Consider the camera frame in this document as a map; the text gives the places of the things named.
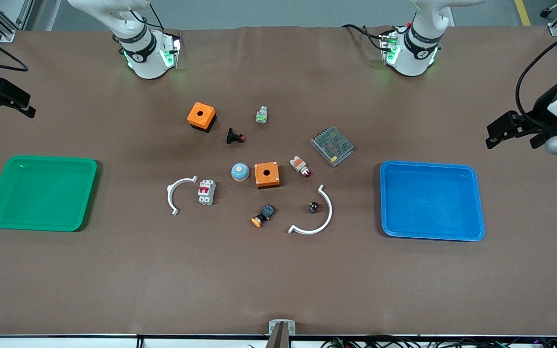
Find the large white pipe clamp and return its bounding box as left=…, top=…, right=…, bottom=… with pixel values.
left=288, top=184, right=333, bottom=236

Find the white table edge rail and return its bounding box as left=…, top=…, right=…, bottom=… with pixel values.
left=0, top=334, right=557, bottom=348

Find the green plastic tray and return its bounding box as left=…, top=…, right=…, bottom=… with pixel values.
left=0, top=155, right=98, bottom=232

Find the white circuit breaker red lever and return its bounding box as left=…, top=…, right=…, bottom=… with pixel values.
left=198, top=179, right=216, bottom=206

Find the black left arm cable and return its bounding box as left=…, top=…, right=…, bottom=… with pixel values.
left=515, top=35, right=557, bottom=130

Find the blue plastic tray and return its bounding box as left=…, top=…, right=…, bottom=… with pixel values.
left=380, top=160, right=485, bottom=242

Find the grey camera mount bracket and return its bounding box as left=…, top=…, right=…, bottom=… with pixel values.
left=266, top=319, right=296, bottom=348

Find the brown table cover sheet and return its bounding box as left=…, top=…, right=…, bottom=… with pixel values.
left=0, top=25, right=557, bottom=337

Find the orange button box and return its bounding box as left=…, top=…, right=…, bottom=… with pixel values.
left=254, top=161, right=281, bottom=189

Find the small white pipe clamp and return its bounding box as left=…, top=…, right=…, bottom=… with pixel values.
left=166, top=175, right=198, bottom=216

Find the white and red indicator lamp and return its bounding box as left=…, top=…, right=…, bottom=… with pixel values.
left=289, top=155, right=312, bottom=178

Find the black cable bundle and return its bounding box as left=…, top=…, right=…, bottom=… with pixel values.
left=321, top=335, right=557, bottom=348

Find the metal mesh power supply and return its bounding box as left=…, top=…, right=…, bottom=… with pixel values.
left=310, top=126, right=355, bottom=168

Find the orange and blue push button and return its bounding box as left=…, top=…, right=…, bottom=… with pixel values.
left=251, top=203, right=276, bottom=228

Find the orange box with black base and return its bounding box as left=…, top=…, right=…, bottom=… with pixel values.
left=187, top=101, right=217, bottom=133

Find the black base cable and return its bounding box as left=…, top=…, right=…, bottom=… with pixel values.
left=340, top=23, right=395, bottom=50
left=128, top=5, right=183, bottom=35

